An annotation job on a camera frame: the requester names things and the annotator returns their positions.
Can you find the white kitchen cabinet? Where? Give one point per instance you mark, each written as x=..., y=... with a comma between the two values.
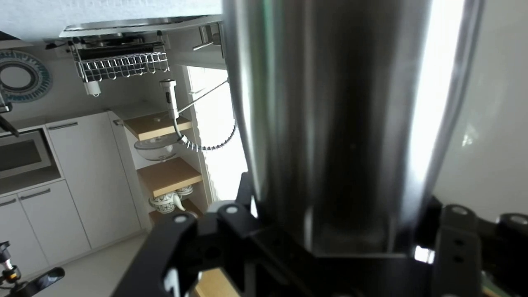
x=87, y=208

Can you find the silver metal vessel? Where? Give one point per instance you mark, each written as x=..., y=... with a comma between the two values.
x=344, y=111

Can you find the built-in oven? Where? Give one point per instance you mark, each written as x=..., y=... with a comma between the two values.
x=24, y=160

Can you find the hanging dish rack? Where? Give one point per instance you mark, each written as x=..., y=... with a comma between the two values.
x=95, y=64

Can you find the patterned teapot on shelf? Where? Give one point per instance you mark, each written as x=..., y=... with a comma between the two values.
x=170, y=201

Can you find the glass bowl on shelf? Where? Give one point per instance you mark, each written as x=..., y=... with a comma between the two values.
x=156, y=148

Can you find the wooden open shelf unit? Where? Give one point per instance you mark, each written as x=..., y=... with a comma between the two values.
x=163, y=173

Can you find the round blue wall plate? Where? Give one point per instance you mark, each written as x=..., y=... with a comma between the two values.
x=23, y=78

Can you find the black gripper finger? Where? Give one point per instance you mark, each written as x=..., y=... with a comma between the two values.
x=244, y=198

